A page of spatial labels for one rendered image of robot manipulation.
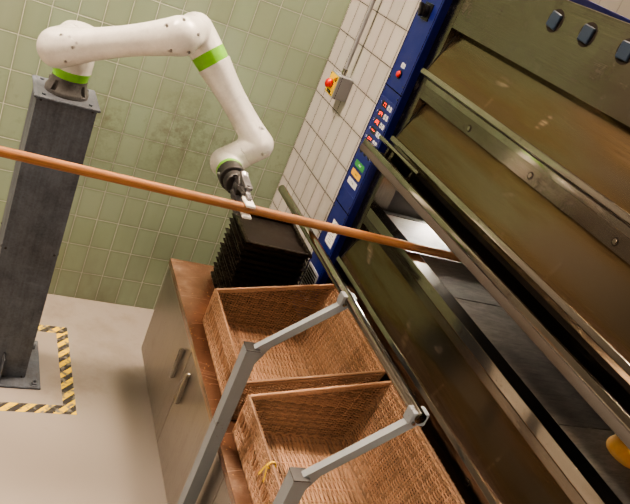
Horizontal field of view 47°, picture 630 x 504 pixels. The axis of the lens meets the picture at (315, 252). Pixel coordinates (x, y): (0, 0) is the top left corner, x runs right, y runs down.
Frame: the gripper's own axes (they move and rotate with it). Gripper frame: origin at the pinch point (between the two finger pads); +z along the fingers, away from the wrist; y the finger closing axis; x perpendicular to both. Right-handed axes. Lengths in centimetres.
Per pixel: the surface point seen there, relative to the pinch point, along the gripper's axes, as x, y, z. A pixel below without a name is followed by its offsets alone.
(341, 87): -54, -27, -87
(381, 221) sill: -59, 2, -20
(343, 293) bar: -21.4, 2.3, 38.7
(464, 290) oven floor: -73, 2, 23
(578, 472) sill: -60, 2, 104
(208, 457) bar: -1, 65, 41
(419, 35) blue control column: -56, -62, -45
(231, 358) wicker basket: -10, 50, 11
